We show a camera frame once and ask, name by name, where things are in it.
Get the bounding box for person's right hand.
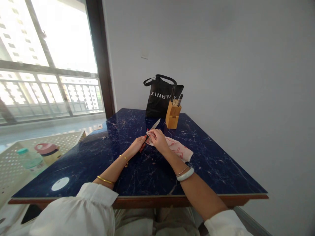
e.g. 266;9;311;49
147;128;172;155

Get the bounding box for person's left hand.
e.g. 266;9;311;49
125;135;148;159

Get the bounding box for black handled kitchen knife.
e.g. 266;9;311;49
144;118;161;146

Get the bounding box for white and red cloth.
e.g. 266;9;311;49
146;130;194;163

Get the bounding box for wooden knife block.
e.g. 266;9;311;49
165;100;183;129

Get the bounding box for black tote bag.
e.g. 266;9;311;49
143;74;185;118

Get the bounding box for person's legs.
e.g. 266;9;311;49
114;207;205;236

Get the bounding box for yellow cup with pink lid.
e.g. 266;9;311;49
34;143;62;166

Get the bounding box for clear bottle with green cap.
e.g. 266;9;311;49
16;147;47;175

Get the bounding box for white perforated cart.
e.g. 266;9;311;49
0;130;87;209

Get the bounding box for window with dark frame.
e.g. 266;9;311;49
0;0;116;126

